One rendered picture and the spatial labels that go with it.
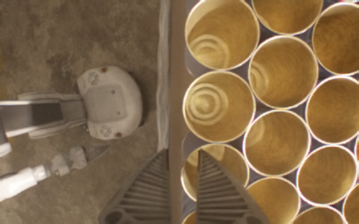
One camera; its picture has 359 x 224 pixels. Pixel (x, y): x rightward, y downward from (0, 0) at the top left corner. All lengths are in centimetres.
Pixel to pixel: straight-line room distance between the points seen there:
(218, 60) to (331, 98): 15
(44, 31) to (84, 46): 45
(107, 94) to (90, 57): 57
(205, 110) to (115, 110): 99
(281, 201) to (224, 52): 21
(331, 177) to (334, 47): 16
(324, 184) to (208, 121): 16
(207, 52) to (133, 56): 125
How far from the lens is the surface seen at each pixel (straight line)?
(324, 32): 26
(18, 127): 72
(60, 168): 69
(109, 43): 157
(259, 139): 24
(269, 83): 24
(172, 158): 23
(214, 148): 22
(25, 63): 212
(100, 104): 120
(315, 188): 25
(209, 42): 22
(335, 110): 24
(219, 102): 21
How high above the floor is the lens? 131
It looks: 82 degrees down
